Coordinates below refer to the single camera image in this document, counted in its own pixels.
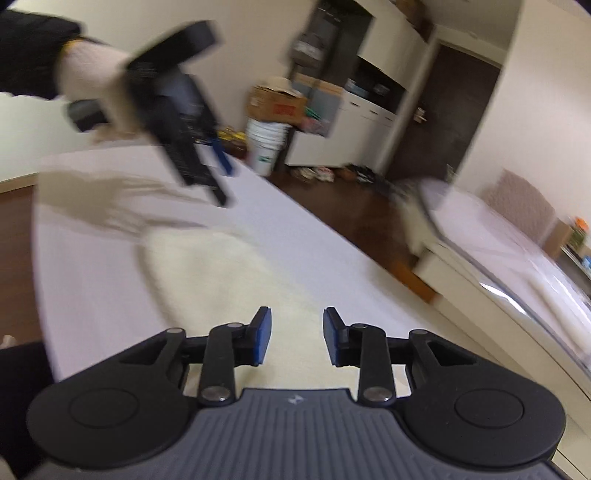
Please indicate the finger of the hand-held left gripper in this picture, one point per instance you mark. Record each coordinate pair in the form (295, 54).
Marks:
(224, 161)
(218, 191)

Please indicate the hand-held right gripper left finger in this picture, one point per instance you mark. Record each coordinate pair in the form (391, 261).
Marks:
(261, 337)

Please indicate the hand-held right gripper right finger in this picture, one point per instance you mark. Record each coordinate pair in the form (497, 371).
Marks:
(331, 337)

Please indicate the cream towel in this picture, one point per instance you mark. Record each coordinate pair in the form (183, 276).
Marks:
(207, 277)

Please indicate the person's left forearm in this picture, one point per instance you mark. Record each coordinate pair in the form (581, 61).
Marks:
(32, 50)

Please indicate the person's left hand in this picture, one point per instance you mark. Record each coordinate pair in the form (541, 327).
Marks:
(92, 69)

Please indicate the cluster of dark bottles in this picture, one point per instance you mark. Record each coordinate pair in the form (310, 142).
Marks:
(231, 141)

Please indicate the white plastic bucket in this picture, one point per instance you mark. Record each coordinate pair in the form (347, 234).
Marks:
(265, 147)

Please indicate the cardboard box with red print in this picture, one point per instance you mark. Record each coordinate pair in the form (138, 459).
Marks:
(272, 108)

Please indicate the straw hat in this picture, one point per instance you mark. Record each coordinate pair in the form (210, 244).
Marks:
(279, 86)

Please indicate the pile of colourful items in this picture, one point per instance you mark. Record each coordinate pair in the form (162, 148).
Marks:
(318, 123)

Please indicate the row of shoes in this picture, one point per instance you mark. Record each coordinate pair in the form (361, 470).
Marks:
(341, 174)

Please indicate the grey hanging bag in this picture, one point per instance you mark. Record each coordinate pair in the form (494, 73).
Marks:
(309, 48)

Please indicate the white cabinet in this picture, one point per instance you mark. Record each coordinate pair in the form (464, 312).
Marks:
(364, 124)

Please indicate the blue folded cloth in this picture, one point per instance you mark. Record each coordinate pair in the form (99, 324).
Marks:
(356, 87)

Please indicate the bed with clear plastic cover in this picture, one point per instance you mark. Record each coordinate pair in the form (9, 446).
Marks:
(508, 258)

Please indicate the small plush toy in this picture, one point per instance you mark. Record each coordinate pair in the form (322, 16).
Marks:
(420, 115)

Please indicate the pink quilted headboard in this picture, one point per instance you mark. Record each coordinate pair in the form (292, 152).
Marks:
(519, 207)

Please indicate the dark brown door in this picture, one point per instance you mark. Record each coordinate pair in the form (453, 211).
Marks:
(448, 106)

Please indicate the beige nightstand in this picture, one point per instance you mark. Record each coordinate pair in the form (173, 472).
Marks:
(558, 244)

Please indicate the orange and green packet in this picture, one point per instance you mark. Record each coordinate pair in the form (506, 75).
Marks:
(577, 233)

